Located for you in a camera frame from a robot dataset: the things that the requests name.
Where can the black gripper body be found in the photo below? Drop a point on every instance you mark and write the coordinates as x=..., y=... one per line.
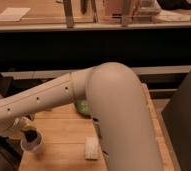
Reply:
x=30, y=135

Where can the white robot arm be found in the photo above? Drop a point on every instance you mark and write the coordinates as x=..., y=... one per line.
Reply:
x=118, y=108

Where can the green bowl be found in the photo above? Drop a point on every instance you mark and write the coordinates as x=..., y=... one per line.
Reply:
x=82, y=107

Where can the white sponge block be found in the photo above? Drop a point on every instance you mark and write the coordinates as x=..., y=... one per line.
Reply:
x=91, y=148

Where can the white paper sheet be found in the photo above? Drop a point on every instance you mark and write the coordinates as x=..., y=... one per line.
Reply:
x=13, y=14

